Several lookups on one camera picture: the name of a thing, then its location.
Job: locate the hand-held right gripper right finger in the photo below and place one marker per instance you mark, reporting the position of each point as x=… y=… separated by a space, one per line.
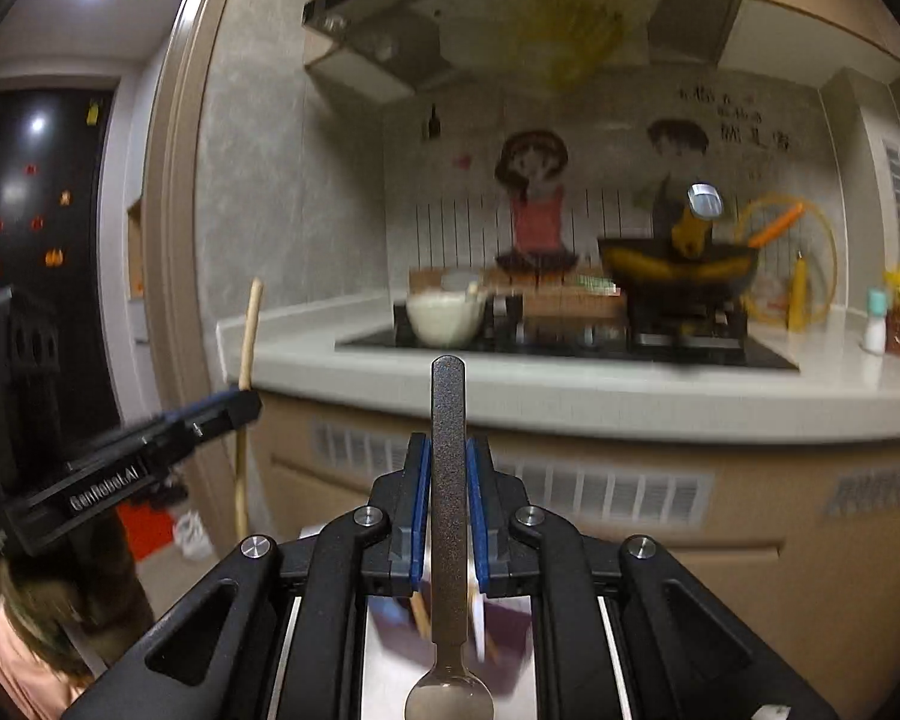
x=480 y=525

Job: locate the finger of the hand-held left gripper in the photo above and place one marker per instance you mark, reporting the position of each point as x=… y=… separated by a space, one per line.
x=195 y=406
x=221 y=424

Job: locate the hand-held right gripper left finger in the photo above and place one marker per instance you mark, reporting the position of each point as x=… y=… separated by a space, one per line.
x=418 y=525

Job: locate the metal spoon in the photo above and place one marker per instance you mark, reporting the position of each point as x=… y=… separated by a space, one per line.
x=448 y=465

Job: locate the purple plastic container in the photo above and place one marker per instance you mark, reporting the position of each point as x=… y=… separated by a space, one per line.
x=506 y=637

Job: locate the person's left forearm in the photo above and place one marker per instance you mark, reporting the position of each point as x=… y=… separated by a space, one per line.
x=22 y=652

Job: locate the red doormat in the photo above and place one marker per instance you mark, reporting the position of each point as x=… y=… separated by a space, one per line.
x=146 y=532

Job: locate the white shoes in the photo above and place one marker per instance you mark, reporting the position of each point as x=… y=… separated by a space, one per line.
x=193 y=534

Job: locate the white towel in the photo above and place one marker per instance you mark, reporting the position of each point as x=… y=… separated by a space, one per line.
x=382 y=682

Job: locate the orange door decorations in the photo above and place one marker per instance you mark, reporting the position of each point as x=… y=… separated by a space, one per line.
x=54 y=259

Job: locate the black gas stove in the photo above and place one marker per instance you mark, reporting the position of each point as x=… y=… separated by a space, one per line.
x=570 y=341

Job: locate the white ribbed bowl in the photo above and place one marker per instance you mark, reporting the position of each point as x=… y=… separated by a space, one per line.
x=444 y=319

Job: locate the stone kitchen counter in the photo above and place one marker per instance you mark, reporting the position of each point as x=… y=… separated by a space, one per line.
x=645 y=397

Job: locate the black door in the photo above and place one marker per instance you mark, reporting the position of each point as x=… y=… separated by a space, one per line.
x=37 y=240

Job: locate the wooden board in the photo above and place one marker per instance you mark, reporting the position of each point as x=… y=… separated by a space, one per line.
x=570 y=300

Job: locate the wooden kitchen cabinet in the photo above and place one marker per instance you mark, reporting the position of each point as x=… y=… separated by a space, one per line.
x=720 y=577

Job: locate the short grey vent grille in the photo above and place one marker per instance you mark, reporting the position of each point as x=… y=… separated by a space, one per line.
x=877 y=491

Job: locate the orange spatula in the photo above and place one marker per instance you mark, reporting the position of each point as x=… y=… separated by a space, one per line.
x=774 y=226

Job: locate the orange rimmed glass lid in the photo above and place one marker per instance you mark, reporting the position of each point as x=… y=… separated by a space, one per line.
x=817 y=270

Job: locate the range hood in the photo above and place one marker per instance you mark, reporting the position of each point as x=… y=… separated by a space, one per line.
x=420 y=30

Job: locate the white bottle with teal cap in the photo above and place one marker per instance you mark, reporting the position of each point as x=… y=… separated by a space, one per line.
x=875 y=322

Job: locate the yellow plastic bag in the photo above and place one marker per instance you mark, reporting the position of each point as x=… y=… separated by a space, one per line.
x=570 y=22

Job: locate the cartoon wall sticker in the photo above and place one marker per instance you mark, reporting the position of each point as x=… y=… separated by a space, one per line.
x=540 y=202

